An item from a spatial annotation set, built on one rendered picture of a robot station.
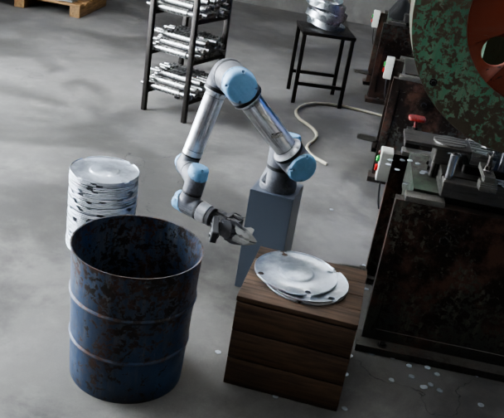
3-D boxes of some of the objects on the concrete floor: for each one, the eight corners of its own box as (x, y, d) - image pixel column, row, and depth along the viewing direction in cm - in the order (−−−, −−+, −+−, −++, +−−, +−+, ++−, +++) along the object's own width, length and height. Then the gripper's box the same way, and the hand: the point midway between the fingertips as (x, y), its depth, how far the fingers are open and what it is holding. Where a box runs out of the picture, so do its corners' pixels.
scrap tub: (42, 391, 243) (48, 261, 223) (88, 322, 281) (96, 205, 261) (170, 420, 240) (186, 290, 220) (198, 346, 278) (215, 229, 258)
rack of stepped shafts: (189, 125, 494) (207, -25, 454) (133, 106, 511) (145, -40, 471) (223, 112, 529) (243, -28, 489) (169, 94, 547) (183, -42, 507)
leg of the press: (354, 350, 290) (409, 128, 253) (355, 334, 301) (408, 119, 263) (598, 403, 283) (692, 182, 246) (590, 384, 294) (680, 170, 256)
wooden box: (222, 381, 261) (236, 295, 246) (246, 323, 295) (260, 245, 281) (336, 411, 256) (358, 325, 241) (348, 349, 290) (367, 270, 275)
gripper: (220, 201, 281) (268, 226, 273) (214, 221, 285) (261, 247, 277) (206, 207, 273) (256, 234, 266) (201, 229, 278) (249, 255, 270)
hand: (252, 241), depth 270 cm, fingers closed
